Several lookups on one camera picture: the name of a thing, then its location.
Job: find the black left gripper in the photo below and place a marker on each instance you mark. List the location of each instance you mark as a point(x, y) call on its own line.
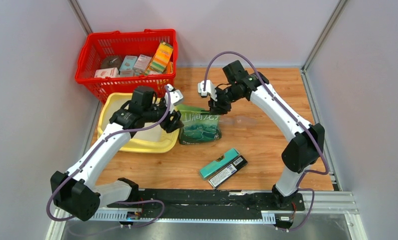
point(169, 126)

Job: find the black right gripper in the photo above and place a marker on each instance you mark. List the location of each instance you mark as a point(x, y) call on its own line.
point(218, 107)

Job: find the green cat litter bag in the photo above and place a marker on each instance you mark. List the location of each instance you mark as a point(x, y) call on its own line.
point(199, 126)

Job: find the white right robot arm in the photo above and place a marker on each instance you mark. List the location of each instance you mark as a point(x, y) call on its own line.
point(305, 140)

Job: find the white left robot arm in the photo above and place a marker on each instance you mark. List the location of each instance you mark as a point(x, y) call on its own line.
point(74, 192)

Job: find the pink white small box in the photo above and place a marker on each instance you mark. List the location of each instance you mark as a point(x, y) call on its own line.
point(142, 63)

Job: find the teal small box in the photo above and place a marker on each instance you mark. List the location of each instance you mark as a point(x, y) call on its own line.
point(128, 62)

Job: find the white red small box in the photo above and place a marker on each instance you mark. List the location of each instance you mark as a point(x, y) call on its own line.
point(112, 72)

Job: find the teal spirit level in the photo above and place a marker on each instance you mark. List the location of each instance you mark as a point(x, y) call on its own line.
point(214, 166)

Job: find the yellow green sponge pack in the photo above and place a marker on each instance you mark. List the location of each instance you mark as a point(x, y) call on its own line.
point(161, 58)

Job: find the black RAM stick package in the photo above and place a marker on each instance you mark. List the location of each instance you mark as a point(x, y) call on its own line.
point(227, 171)

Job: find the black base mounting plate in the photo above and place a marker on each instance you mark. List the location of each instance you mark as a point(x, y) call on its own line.
point(210, 204)

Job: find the brown round lid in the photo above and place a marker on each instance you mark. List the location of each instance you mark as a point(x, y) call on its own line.
point(113, 61)

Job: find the red plastic shopping basket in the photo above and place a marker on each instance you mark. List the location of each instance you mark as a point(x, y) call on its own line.
point(100, 45)

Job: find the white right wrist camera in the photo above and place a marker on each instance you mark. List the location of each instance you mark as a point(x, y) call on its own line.
point(206, 88)

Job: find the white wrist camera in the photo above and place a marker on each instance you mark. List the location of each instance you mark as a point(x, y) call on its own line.
point(206, 88)
point(172, 97)

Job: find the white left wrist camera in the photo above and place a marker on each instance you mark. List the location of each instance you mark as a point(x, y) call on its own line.
point(172, 97)

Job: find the aluminium frame rail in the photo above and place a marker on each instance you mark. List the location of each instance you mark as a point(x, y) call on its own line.
point(324, 34)

